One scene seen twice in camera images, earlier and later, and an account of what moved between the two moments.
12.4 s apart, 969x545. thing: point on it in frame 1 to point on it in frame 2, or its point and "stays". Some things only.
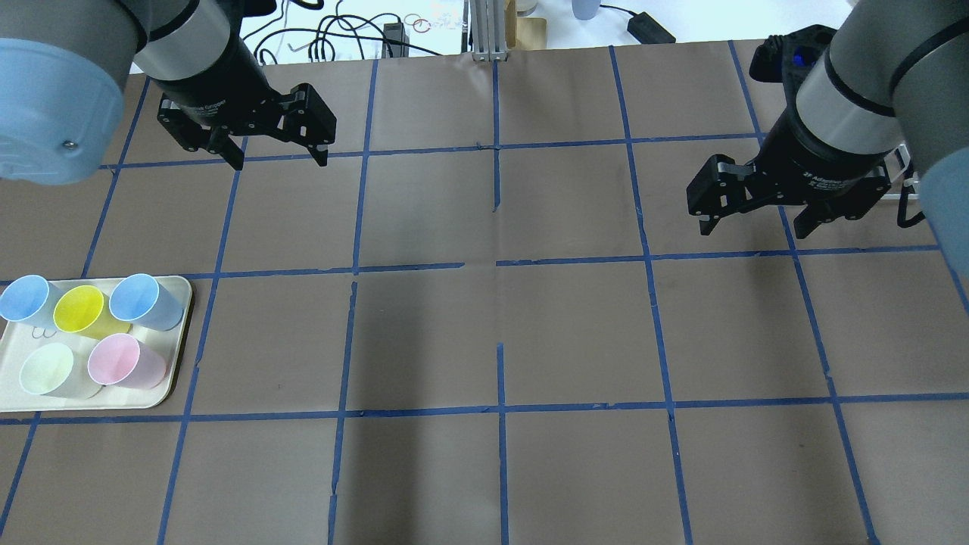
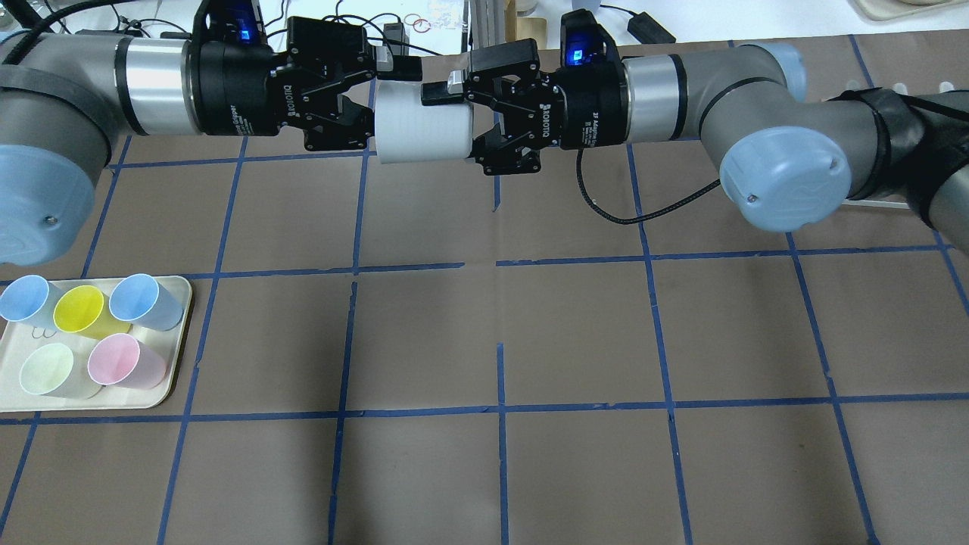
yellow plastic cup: [82, 309] stays
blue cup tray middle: [139, 298] stays
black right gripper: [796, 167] to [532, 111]
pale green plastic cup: [50, 369] stays
